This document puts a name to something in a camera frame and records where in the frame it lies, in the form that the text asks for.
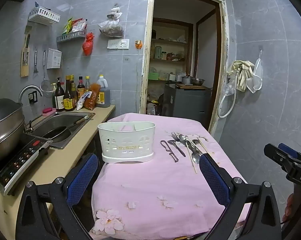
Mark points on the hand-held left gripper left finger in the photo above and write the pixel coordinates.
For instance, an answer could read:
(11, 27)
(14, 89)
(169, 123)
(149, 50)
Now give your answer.
(83, 177)

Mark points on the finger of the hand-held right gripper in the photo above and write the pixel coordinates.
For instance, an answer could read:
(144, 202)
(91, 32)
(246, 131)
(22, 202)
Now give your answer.
(278, 155)
(288, 148)

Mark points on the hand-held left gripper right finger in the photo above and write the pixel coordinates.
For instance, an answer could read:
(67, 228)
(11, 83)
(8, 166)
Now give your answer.
(213, 180)

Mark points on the wooden chopstick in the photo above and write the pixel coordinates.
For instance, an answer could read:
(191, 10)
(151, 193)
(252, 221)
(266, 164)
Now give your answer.
(195, 167)
(202, 144)

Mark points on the metal peeler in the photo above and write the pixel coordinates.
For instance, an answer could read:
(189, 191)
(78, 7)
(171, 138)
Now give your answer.
(175, 157)

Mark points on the white plastic utensil holder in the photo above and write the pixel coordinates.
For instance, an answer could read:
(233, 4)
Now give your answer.
(126, 142)

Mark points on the person's right hand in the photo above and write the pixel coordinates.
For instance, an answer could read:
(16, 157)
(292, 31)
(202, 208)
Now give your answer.
(290, 207)

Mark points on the beige kitchen counter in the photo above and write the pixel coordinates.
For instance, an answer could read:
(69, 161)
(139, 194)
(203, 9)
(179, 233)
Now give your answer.
(65, 162)

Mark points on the large metal spoon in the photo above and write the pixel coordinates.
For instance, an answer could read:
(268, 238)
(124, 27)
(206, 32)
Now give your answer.
(195, 158)

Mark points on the small metal spoon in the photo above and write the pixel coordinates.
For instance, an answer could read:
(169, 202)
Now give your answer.
(196, 142)

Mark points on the black frying pan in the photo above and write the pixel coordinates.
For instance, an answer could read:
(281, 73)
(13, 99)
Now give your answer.
(55, 133)

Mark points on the metal fork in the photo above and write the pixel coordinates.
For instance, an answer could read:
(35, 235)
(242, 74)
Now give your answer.
(175, 137)

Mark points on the steel sink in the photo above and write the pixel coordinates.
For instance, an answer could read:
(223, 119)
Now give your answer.
(55, 122)

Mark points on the pink floral tablecloth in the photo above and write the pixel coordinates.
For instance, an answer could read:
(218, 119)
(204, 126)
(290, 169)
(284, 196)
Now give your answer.
(150, 187)

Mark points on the black induction cooker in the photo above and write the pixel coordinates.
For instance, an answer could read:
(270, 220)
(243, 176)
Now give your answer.
(20, 160)

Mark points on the pink sponge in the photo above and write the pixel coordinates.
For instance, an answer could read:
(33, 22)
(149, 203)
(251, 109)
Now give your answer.
(49, 111)

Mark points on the yellow capped soy sauce bottle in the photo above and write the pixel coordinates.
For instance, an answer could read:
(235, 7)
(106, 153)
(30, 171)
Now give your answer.
(69, 102)

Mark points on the orange seasoning packet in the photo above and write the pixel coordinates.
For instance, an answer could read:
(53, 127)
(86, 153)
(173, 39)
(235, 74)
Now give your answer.
(93, 97)

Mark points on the grey cabinet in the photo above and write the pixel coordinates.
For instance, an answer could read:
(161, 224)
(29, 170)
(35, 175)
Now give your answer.
(185, 102)

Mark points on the clear plastic bag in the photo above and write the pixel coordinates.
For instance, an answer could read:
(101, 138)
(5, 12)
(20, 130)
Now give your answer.
(228, 87)

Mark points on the beige rubber gloves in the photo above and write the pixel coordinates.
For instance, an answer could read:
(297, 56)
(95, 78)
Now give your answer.
(243, 75)

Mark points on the steel steamer pot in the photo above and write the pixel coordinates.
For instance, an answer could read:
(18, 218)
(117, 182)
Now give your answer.
(5, 137)

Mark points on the large dark oil jug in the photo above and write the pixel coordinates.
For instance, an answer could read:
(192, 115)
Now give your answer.
(104, 92)

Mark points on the red label sauce bottle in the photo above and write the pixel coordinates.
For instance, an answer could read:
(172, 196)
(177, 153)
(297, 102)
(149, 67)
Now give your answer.
(81, 87)

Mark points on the tall dark sauce bottle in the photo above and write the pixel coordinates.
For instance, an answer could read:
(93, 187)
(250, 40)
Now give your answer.
(74, 87)

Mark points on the clear yellow capped bottle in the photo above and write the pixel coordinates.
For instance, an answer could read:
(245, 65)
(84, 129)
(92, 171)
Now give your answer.
(87, 83)

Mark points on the hanging metal strainer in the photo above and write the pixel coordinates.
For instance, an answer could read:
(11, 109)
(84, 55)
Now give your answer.
(46, 86)

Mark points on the metal bowl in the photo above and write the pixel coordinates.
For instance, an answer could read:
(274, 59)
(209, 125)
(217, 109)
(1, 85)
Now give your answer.
(198, 81)

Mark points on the dark pot lid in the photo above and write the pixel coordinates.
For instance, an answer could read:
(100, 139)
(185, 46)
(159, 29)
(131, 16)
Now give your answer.
(3, 112)

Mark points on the small steel pot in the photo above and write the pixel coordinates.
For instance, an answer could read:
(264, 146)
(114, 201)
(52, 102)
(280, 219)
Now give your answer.
(186, 80)

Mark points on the chrome faucet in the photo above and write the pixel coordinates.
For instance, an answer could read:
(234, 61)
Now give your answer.
(28, 88)

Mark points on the green box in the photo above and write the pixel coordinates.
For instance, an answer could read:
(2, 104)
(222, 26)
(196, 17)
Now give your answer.
(154, 76)

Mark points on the wooden cutting board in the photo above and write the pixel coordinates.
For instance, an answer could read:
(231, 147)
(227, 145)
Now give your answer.
(24, 70)

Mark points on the hanging metal spatula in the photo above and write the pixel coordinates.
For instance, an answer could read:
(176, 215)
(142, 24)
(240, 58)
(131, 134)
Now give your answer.
(35, 60)

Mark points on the red plastic bag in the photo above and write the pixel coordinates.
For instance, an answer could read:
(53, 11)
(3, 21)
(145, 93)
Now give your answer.
(88, 45)

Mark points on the green cup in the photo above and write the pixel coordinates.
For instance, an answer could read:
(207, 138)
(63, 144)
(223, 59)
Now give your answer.
(158, 52)

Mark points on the hanging kitchen knife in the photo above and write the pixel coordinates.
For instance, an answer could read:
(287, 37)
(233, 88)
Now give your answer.
(26, 47)

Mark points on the wooden shelf unit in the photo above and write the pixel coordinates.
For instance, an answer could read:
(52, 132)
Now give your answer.
(170, 41)

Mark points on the clear bag of dried goods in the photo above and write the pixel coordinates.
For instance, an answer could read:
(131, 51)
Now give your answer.
(113, 28)

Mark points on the green yellow snack packet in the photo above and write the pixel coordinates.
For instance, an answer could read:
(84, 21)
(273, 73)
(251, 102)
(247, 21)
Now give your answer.
(67, 26)

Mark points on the red white seasoning packet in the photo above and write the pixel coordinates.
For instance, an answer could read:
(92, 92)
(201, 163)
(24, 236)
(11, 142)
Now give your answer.
(79, 25)

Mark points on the white plastic bag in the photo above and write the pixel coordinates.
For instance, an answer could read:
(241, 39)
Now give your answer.
(115, 12)

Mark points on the black wall socket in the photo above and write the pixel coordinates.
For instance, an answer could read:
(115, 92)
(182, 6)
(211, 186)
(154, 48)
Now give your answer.
(33, 97)

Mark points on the metal wall hook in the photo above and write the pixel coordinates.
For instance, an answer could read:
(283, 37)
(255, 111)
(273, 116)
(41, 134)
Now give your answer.
(260, 52)

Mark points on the white wall box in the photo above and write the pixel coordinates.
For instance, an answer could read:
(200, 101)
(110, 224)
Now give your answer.
(54, 58)

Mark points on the wooden door frame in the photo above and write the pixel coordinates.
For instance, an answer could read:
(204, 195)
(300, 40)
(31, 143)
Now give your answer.
(145, 55)

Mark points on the grey wall rack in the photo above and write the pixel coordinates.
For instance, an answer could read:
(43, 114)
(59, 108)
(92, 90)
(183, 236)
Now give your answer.
(70, 37)

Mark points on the orange wall hook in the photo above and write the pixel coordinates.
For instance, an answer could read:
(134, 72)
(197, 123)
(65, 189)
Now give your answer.
(138, 44)

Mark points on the white wall basket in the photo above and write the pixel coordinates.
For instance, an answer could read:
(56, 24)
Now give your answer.
(44, 15)

